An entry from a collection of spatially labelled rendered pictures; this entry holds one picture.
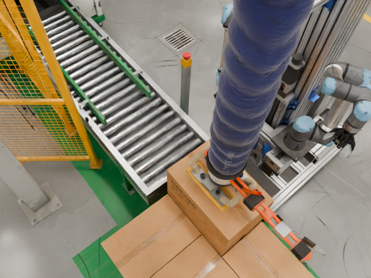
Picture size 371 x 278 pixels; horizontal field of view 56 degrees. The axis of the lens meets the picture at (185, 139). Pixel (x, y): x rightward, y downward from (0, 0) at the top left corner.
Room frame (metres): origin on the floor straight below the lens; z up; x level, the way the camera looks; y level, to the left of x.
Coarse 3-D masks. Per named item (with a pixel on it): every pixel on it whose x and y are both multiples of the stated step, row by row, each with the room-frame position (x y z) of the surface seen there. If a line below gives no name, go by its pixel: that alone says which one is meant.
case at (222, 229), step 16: (208, 144) 1.22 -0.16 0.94; (176, 176) 0.96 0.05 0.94; (176, 192) 0.93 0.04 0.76; (192, 192) 0.86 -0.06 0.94; (192, 208) 0.80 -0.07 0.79; (208, 208) 0.75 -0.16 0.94; (240, 208) 0.76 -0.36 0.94; (208, 224) 0.69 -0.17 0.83; (224, 224) 0.66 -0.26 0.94; (240, 224) 0.66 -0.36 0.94; (208, 240) 0.66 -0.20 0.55; (224, 240) 0.58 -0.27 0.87
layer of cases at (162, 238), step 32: (128, 224) 0.75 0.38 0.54; (160, 224) 0.76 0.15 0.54; (192, 224) 0.77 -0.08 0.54; (256, 224) 0.80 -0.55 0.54; (128, 256) 0.52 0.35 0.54; (160, 256) 0.54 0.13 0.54; (192, 256) 0.55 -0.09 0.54; (224, 256) 0.56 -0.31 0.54; (256, 256) 0.57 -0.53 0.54; (288, 256) 0.58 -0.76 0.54
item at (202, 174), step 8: (200, 168) 0.96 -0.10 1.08; (192, 176) 0.91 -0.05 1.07; (200, 176) 0.90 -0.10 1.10; (208, 176) 0.91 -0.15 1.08; (200, 184) 0.86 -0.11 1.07; (208, 192) 0.81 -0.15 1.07; (216, 192) 0.80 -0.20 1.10; (224, 192) 0.81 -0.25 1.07; (216, 200) 0.76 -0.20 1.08; (224, 208) 0.71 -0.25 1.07
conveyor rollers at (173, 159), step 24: (48, 24) 2.75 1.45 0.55; (72, 24) 2.80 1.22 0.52; (96, 48) 2.47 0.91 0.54; (96, 72) 2.16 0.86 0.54; (96, 96) 1.88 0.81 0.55; (120, 96) 1.90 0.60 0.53; (96, 120) 1.63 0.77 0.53; (144, 120) 1.65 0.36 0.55; (120, 144) 1.40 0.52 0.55; (144, 144) 1.42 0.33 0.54; (192, 144) 1.44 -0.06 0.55; (144, 168) 1.20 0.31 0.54
